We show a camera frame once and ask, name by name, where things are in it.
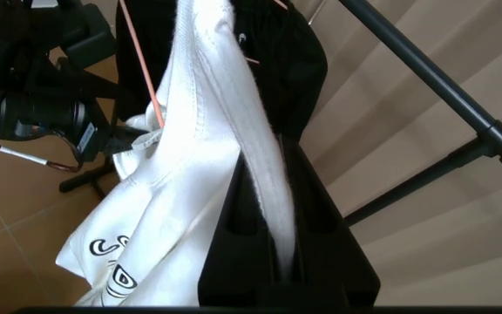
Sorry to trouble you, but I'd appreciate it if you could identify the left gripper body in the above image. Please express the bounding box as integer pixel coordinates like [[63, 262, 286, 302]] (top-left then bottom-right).
[[0, 89, 109, 163]]

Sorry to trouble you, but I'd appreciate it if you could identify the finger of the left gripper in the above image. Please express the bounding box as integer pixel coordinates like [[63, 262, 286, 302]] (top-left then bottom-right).
[[102, 126, 151, 156]]

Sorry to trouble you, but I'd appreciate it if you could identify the beige curtain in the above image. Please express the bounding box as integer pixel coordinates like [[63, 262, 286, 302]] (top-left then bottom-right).
[[288, 0, 502, 307]]

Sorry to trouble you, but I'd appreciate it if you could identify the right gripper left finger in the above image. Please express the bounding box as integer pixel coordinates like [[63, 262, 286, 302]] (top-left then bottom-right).
[[197, 152, 279, 307]]

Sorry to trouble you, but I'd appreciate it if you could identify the white garment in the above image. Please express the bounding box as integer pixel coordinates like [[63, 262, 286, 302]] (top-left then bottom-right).
[[54, 0, 298, 308]]

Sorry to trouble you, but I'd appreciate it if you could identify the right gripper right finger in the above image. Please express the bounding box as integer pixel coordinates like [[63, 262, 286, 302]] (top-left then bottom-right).
[[276, 134, 382, 307]]

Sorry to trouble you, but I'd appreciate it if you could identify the black clothes rack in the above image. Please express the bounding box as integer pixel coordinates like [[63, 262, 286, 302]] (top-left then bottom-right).
[[58, 0, 502, 229]]

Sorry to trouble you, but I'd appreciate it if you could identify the black garment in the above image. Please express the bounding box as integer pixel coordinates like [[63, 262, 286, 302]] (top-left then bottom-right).
[[114, 0, 329, 141]]

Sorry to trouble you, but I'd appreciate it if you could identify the pink clothes hanger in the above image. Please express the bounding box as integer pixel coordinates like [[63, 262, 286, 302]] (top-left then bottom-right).
[[244, 0, 289, 67], [117, 0, 166, 130]]

